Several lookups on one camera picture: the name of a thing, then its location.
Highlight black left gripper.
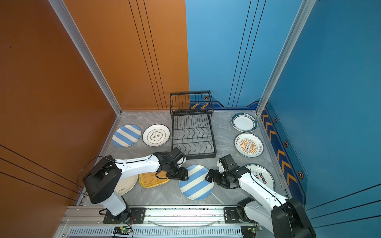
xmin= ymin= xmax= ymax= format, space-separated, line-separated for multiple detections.
xmin=168 ymin=163 xmax=192 ymax=181

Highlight blue striped plate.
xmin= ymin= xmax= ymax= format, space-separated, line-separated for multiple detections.
xmin=179 ymin=165 xmax=214 ymax=201
xmin=112 ymin=125 xmax=141 ymax=148

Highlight yellow woven tray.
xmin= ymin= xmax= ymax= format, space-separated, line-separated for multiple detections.
xmin=139 ymin=173 xmax=170 ymax=189

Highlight white plate red characters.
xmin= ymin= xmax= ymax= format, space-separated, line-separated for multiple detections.
xmin=246 ymin=164 xmax=275 ymax=190

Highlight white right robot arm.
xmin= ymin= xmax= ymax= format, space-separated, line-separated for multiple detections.
xmin=204 ymin=154 xmax=317 ymax=238

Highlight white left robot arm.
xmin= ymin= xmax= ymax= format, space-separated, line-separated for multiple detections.
xmin=82 ymin=148 xmax=189 ymax=217

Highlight white flower outline plate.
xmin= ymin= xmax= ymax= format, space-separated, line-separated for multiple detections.
xmin=142 ymin=124 xmax=170 ymax=147

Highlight orange sunburst plate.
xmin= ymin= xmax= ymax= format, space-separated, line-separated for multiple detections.
xmin=234 ymin=133 xmax=264 ymax=158

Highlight cream floral plate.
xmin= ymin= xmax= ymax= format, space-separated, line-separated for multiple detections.
xmin=115 ymin=175 xmax=139 ymax=196

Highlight circuit board right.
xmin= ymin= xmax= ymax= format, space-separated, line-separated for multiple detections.
xmin=241 ymin=226 xmax=263 ymax=238

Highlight green rimmed white plate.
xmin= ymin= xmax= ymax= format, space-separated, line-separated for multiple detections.
xmin=231 ymin=113 xmax=258 ymax=133

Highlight green circuit board left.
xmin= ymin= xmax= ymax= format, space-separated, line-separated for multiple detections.
xmin=112 ymin=226 xmax=134 ymax=238

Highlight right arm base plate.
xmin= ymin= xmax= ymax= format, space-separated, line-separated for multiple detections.
xmin=223 ymin=207 xmax=249 ymax=224

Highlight black wire dish rack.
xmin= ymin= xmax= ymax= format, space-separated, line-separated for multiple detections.
xmin=170 ymin=91 xmax=217 ymax=160

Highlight aluminium front rail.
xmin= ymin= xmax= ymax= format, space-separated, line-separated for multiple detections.
xmin=54 ymin=205 xmax=275 ymax=238

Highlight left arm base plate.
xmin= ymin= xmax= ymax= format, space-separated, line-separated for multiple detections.
xmin=99 ymin=207 xmax=146 ymax=225

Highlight aluminium corner post right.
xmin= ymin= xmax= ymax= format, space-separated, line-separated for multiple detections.
xmin=256 ymin=0 xmax=316 ymax=116

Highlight aluminium corner post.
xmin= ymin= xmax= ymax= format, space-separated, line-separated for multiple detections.
xmin=49 ymin=0 xmax=123 ymax=116
xmin=256 ymin=0 xmax=316 ymax=116

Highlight aluminium corner post left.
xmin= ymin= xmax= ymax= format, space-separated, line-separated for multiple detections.
xmin=49 ymin=0 xmax=123 ymax=116

